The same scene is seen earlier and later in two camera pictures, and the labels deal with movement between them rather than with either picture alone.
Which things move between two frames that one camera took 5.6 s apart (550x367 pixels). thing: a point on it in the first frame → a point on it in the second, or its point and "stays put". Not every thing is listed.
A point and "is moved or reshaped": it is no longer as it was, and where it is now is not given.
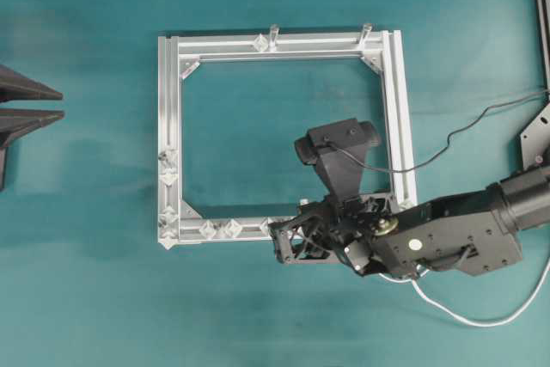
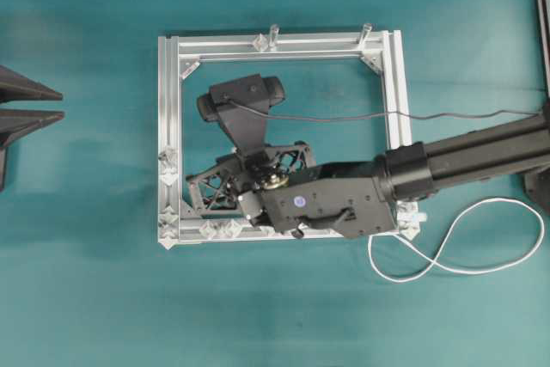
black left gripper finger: [16, 122] stays put
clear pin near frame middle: [274, 31] stays put
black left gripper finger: [15, 86] stays put
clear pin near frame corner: [367, 27] stays put
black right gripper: [321, 228] → [247, 174]
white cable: [421, 270] is moved or reshaped
